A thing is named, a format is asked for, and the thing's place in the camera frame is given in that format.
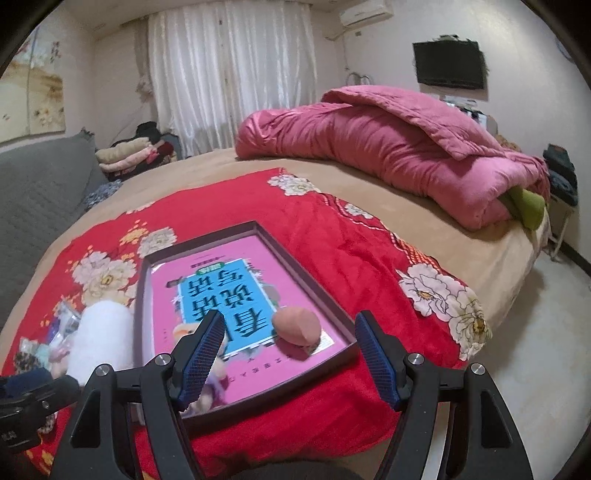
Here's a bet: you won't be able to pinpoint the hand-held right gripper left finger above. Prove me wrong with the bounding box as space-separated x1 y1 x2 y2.
51 310 225 480

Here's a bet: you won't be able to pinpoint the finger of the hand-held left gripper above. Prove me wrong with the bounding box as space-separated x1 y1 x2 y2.
0 368 83 416

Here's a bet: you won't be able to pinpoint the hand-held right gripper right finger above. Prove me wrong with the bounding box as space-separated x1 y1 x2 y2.
355 310 536 480

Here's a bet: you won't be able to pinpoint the leopard print scrunchie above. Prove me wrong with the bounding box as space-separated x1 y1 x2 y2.
13 350 44 372

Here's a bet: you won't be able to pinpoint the cream plush toy pink ribbon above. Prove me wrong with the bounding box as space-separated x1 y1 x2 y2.
48 344 77 377

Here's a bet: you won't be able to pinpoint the dark purple box tray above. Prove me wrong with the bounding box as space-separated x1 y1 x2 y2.
133 220 360 418

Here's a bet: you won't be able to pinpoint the peach makeup sponge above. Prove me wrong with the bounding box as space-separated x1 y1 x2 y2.
271 307 322 358

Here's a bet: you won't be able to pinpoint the clear plastic packet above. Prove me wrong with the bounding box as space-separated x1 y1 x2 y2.
47 300 85 346

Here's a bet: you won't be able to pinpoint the white folded towel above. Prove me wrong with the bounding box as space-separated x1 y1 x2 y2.
67 301 136 386

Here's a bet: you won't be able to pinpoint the pink book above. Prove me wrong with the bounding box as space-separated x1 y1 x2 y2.
150 233 335 407

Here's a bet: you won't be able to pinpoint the red floral blanket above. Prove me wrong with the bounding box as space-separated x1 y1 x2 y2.
0 167 492 480

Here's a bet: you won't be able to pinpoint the grey quilted sofa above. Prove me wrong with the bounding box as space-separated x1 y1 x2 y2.
0 128 109 328

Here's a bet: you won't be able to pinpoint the blue patterned cloth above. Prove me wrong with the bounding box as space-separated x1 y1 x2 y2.
85 180 123 208

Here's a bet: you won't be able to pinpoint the pink quilt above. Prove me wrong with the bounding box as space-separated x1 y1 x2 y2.
235 84 551 230

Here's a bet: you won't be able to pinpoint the green pillow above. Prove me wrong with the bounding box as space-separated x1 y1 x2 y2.
501 187 546 230

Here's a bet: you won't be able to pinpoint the pile of folded clothes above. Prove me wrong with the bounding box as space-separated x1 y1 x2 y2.
95 121 178 183

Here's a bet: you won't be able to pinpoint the white metal rack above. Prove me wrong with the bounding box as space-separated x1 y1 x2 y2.
547 194 578 261

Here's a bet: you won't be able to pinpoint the dark stacked clothes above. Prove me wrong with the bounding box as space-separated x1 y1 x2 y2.
543 144 579 204

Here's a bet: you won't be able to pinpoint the cluttered white shelf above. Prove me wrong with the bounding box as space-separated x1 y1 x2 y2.
441 95 497 134

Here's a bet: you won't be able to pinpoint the white curtain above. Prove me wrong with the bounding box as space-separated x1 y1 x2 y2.
147 2 317 160

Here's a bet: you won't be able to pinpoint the white air conditioner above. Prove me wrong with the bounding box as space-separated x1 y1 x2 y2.
338 0 389 26

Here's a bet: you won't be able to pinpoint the floral wall panel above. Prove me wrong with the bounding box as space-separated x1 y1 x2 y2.
0 41 65 148

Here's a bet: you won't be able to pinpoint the black wall television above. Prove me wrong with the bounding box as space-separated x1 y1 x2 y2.
412 41 485 90

